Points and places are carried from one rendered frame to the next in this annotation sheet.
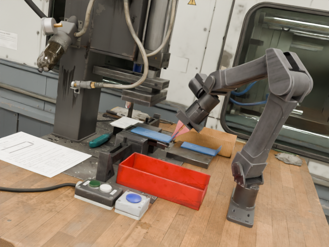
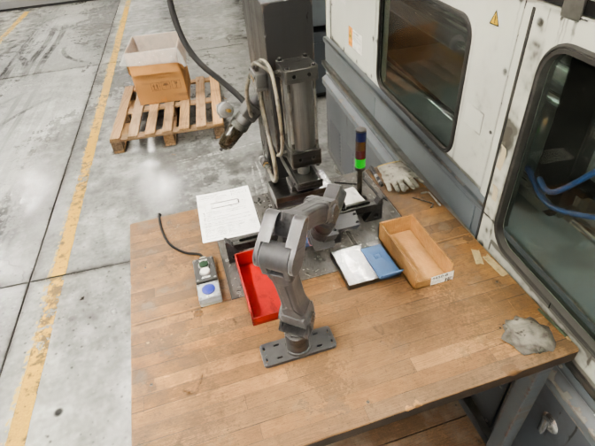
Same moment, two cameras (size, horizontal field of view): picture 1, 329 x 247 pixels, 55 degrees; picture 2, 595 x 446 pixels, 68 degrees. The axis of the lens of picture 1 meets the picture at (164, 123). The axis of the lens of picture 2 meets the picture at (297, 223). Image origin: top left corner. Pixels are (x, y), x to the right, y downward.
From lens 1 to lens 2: 1.19 m
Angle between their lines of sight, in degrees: 58
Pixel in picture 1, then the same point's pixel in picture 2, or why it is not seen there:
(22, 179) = (189, 237)
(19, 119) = not seen: hidden behind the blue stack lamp
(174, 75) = (468, 134)
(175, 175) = not seen: hidden behind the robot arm
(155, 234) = (193, 323)
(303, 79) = (274, 259)
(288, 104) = (274, 277)
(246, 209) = (287, 352)
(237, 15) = (530, 62)
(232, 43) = (519, 110)
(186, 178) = not seen: hidden behind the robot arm
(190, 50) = (486, 101)
